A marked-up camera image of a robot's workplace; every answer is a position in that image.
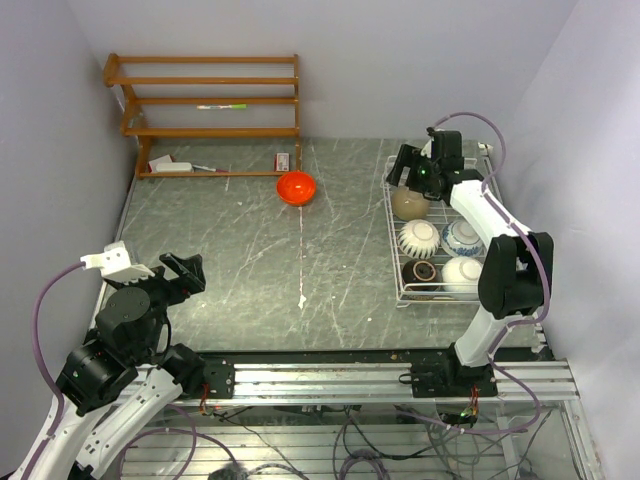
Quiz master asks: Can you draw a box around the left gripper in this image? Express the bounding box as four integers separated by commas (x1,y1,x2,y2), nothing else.
104,249,204,356

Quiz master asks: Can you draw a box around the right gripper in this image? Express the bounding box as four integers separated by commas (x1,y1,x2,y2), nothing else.
386,145,440,198

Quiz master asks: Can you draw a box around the black glossy bowl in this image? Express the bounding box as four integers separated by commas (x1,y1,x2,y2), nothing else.
391,186,430,222

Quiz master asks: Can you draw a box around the cream bowl patterned rim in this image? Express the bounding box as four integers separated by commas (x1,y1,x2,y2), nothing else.
398,219,440,260

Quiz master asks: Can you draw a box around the blue white patterned bowl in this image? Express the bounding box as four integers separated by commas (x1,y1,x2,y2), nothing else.
441,219,484,257

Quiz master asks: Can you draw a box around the orange bowl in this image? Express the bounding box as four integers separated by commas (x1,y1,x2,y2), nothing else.
276,171,316,207

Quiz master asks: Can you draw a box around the dark brown bowl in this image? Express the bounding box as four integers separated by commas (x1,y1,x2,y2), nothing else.
401,259,441,292

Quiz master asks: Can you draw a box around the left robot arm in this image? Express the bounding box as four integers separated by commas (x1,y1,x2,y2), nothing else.
11,242,206,479

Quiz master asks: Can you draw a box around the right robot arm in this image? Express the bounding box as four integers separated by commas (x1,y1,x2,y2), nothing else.
386,128,554,396

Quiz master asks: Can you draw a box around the wooden shelf rack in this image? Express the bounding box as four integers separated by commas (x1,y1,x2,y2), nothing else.
102,53,302,179

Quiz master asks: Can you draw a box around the pink white pen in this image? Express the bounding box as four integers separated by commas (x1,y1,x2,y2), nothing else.
192,164,229,174

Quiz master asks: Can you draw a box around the small red white box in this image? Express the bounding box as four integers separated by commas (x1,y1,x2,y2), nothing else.
274,152,290,172

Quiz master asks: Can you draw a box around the green pink marker pen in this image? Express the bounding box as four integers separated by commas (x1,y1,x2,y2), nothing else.
196,104,247,111

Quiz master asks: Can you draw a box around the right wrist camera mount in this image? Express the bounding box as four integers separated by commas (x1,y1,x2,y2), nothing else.
420,138,433,158

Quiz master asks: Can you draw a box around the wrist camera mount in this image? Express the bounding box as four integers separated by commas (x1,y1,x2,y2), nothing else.
420,138,433,158
80,241,154,284

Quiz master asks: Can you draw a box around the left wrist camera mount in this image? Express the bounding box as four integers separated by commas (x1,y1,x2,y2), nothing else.
80,241,154,284

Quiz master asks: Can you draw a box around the white wire dish rack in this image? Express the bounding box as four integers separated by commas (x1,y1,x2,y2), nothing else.
380,155,493,308

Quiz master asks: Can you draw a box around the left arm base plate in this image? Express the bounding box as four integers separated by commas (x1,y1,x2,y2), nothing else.
203,359,236,400

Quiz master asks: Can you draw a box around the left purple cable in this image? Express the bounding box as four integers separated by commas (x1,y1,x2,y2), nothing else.
14,259,86,480

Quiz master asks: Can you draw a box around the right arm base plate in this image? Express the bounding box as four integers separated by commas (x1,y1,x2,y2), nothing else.
409,363,498,398

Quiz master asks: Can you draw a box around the aluminium rail frame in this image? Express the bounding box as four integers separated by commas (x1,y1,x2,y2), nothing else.
206,361,580,407

